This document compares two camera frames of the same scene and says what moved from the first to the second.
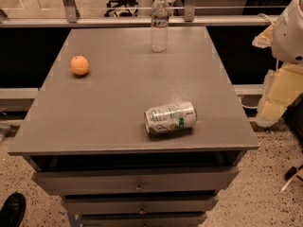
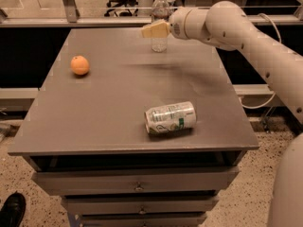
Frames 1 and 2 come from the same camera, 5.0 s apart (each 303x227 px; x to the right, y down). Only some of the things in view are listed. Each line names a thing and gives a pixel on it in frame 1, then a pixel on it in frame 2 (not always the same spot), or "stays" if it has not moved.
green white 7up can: [169, 119] stays
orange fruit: [80, 65] stays
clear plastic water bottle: [159, 24] stays
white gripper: [289, 37] to [177, 24]
